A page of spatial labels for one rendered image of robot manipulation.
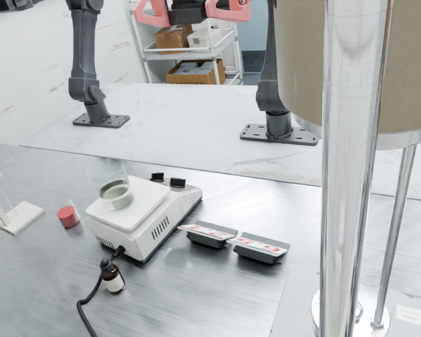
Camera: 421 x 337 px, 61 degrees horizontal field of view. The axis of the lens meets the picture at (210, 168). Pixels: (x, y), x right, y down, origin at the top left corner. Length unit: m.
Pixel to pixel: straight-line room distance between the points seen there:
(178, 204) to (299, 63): 0.54
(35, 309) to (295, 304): 0.43
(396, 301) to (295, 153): 0.41
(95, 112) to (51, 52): 1.28
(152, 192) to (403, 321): 0.44
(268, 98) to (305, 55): 0.66
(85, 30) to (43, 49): 1.24
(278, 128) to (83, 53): 0.62
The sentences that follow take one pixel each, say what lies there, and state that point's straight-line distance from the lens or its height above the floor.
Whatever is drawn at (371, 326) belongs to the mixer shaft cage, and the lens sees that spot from 0.37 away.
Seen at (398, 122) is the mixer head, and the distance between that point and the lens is 0.18.
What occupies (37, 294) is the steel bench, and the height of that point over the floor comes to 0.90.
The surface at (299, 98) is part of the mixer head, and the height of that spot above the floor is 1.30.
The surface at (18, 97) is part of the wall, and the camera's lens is 2.27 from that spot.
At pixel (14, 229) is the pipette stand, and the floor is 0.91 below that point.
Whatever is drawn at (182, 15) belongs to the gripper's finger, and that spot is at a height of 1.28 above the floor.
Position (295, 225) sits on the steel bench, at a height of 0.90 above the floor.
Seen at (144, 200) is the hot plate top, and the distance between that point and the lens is 0.66.
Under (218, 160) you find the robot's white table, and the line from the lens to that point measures 0.87.
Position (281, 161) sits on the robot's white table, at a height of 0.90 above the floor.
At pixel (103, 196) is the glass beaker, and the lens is 0.64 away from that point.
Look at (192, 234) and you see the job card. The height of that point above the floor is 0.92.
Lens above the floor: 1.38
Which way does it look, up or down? 35 degrees down
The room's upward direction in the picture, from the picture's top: 12 degrees counter-clockwise
